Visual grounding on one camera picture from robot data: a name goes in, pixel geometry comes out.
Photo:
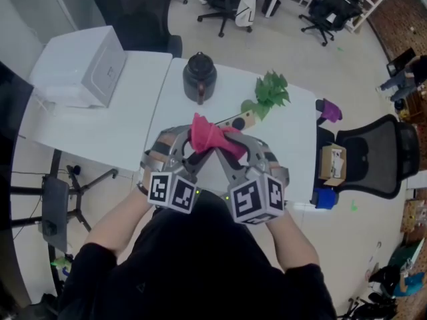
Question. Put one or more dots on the person's right hand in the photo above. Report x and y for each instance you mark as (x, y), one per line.
(273, 162)

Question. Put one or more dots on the black kettle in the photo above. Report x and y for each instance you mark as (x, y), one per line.
(199, 75)

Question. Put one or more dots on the blue container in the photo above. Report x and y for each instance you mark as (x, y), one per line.
(325, 198)

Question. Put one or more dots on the black tripod stand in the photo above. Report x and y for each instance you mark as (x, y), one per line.
(77, 192)

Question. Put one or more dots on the black waste bin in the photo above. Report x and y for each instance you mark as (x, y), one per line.
(271, 6)

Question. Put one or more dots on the black high-back office chair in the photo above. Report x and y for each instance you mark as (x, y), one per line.
(136, 15)

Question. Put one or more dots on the person's black shirt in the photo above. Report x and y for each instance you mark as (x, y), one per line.
(200, 268)

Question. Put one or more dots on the green floor toy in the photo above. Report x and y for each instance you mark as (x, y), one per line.
(60, 262)

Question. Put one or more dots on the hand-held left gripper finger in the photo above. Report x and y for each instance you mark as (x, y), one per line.
(200, 163)
(177, 142)

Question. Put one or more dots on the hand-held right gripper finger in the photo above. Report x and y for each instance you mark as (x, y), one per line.
(257, 150)
(230, 173)

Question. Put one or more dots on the white storage shelving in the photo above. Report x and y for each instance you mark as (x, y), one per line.
(377, 5)

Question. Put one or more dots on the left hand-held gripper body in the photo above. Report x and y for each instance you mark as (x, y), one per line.
(173, 193)

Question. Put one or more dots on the red cleaning cloth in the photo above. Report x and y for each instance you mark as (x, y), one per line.
(207, 135)

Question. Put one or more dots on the grey device box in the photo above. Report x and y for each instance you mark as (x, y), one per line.
(55, 205)

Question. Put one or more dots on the green panel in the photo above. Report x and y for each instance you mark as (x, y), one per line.
(400, 258)

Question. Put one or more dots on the white box appliance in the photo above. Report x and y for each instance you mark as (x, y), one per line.
(73, 58)

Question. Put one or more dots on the black mesh office chair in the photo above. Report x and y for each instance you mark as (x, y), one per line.
(373, 158)

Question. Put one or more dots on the open cardboard box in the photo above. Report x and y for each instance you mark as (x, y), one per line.
(327, 165)

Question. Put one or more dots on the black backpack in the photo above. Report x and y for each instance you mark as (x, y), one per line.
(43, 308)

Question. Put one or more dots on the black bag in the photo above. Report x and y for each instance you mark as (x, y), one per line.
(385, 277)

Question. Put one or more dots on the person's right forearm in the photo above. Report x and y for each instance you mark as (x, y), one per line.
(293, 245)

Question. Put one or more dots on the person's left forearm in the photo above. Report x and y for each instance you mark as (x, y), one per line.
(116, 225)

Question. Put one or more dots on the green leafy plant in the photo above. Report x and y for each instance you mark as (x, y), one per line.
(270, 92)

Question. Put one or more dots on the person's left hand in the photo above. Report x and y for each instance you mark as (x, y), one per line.
(163, 148)

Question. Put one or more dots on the white garment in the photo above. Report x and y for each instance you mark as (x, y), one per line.
(245, 12)

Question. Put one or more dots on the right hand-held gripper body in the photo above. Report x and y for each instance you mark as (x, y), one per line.
(247, 202)

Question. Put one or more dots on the grey metal cabinet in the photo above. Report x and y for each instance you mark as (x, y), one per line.
(40, 5)

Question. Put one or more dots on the black laptop case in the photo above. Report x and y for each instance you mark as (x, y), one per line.
(400, 62)

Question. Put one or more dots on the purple cloth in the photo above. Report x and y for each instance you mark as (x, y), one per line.
(332, 110)

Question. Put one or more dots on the beige remote control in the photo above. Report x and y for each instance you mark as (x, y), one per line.
(245, 120)

